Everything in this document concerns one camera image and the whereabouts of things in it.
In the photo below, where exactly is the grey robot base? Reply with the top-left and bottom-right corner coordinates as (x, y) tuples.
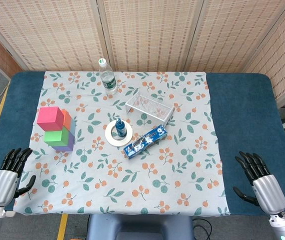
(85, 214), (196, 240)

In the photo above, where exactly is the dark teal table cover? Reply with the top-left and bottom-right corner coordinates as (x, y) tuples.
(0, 71), (285, 217)

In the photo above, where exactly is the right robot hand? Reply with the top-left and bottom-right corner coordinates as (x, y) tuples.
(232, 150), (285, 216)

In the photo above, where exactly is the floral tablecloth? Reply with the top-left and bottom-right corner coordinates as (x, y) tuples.
(14, 71), (231, 217)

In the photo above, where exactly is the blue cookie box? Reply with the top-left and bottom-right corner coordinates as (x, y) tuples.
(122, 124), (169, 161)

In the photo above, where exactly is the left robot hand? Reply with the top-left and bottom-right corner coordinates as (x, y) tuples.
(0, 147), (37, 207)

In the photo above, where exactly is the blue spray bottle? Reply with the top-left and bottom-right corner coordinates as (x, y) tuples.
(114, 117), (128, 138)

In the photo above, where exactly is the bamboo folding screen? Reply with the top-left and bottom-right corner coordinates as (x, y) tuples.
(0, 0), (285, 101)

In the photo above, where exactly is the black floor cable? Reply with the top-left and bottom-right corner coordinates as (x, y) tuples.
(191, 218), (213, 240)

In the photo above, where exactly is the white tape roll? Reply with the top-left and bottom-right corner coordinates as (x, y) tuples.
(104, 119), (134, 147)

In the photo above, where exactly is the clear plastic water bottle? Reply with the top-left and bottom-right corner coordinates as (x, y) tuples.
(98, 57), (119, 96)

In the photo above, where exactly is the orange foam block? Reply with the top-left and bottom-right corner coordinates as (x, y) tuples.
(61, 108), (73, 131)

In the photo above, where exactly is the pink foam block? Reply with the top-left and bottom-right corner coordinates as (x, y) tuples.
(36, 106), (65, 132)

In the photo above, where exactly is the purple foam block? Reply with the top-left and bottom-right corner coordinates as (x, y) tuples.
(52, 136), (76, 153)

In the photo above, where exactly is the green foam block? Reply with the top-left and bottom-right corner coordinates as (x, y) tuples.
(43, 126), (70, 147)

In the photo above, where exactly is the white mesh basket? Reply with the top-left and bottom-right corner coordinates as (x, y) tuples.
(124, 90), (176, 127)

